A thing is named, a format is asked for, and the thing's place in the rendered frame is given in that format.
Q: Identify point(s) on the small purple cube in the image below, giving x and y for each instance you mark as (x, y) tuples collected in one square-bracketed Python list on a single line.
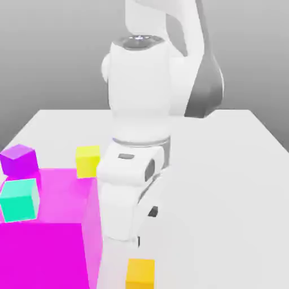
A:
[(19, 163)]

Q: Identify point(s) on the small yellow cube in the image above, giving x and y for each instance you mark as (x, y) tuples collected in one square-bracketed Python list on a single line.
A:
[(87, 162)]

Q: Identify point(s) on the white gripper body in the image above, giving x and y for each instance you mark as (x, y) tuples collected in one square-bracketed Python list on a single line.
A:
[(119, 210)]

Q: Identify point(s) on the large magenta box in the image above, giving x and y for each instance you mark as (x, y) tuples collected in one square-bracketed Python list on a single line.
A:
[(43, 255)]

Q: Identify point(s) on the small teal cube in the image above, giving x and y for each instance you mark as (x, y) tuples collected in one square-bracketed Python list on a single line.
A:
[(18, 203)]

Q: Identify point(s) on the small orange cube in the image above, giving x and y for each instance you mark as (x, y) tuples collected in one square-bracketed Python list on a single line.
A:
[(140, 274)]

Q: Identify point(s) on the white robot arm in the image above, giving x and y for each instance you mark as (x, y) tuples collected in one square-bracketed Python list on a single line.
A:
[(140, 90)]

